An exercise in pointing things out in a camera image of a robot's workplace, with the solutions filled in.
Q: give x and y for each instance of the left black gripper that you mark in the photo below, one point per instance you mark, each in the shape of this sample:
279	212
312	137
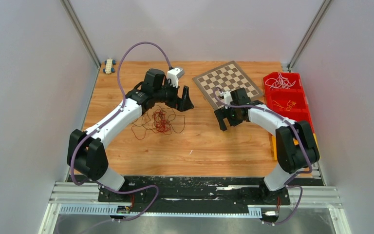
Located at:
182	104

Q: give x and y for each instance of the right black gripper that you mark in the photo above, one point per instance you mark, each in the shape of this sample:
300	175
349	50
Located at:
223	113

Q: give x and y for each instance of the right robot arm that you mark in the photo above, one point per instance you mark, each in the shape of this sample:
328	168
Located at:
296	148

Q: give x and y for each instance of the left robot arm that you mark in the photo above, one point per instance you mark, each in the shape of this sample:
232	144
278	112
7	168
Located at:
87	149

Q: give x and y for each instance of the checkered chessboard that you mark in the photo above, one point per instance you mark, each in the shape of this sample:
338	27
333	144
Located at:
228	77

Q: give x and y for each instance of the red bin far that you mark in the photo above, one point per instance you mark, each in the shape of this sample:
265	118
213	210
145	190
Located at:
283	82

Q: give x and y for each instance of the red bin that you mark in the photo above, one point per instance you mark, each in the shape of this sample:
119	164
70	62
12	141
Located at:
296	115
289	101
283	82

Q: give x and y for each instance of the red bin middle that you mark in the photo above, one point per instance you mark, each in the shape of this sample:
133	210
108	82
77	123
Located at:
289	101

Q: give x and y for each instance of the red bin near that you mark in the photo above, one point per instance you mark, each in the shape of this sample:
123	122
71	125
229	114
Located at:
296	115

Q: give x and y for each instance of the yellow bin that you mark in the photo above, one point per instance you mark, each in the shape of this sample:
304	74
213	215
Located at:
274	145

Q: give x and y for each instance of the white toy block car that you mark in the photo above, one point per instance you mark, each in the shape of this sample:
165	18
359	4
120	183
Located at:
109	66

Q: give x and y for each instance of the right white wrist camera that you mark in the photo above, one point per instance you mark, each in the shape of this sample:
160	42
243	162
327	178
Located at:
227	98

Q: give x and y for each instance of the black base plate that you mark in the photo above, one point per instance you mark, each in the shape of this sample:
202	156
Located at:
218	195

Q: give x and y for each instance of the aluminium frame rail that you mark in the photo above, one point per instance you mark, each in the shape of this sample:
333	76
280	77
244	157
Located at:
66	198

